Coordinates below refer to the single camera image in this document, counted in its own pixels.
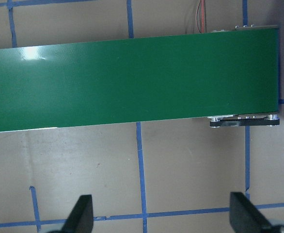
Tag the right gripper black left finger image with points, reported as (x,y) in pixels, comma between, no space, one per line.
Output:
(81,218)

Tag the green conveyor belt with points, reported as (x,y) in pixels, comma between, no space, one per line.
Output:
(139,79)

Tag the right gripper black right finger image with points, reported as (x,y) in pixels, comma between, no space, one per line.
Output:
(244,217)

